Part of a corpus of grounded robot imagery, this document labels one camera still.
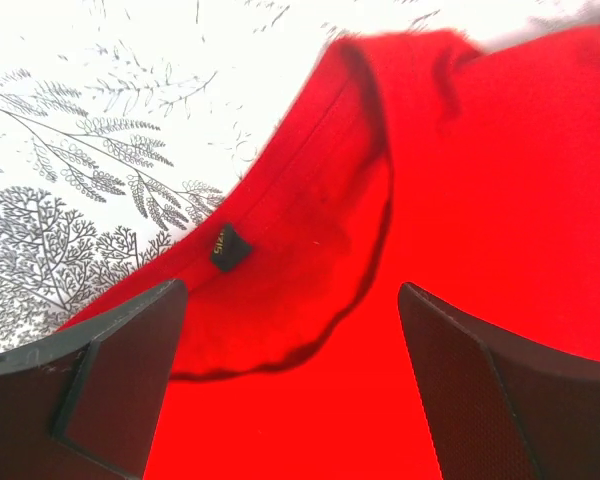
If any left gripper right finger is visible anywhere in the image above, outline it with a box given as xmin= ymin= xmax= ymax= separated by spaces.
xmin=398 ymin=283 xmax=600 ymax=480

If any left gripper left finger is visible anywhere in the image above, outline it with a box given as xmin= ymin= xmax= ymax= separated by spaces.
xmin=0 ymin=280 xmax=187 ymax=479

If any red t shirt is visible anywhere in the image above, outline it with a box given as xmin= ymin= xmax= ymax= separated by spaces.
xmin=79 ymin=25 xmax=600 ymax=479

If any floral table mat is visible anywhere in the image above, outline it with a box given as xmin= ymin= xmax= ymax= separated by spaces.
xmin=0 ymin=0 xmax=600 ymax=353

